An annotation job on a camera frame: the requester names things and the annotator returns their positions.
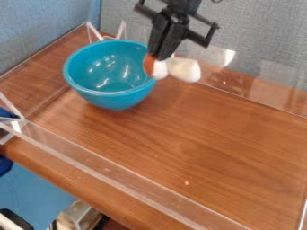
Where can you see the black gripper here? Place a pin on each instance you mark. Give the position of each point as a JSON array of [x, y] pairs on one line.
[[171, 26]]

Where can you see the brown and white toy mushroom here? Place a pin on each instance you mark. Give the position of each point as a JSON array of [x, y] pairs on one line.
[[179, 67]]

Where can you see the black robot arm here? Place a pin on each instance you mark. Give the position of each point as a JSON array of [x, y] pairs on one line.
[[171, 26]]

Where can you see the blue ceramic bowl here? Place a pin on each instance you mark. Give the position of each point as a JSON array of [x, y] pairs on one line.
[[105, 72]]

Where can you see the clear acrylic table barrier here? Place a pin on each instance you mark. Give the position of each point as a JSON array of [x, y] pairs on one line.
[[207, 156]]

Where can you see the dark blue cloth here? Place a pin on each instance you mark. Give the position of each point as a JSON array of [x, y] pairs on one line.
[[6, 163]]

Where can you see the metal table leg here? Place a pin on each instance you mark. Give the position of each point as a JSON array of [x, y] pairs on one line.
[[79, 217]]

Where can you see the black object bottom left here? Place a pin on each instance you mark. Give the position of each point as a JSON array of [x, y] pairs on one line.
[[13, 222]]

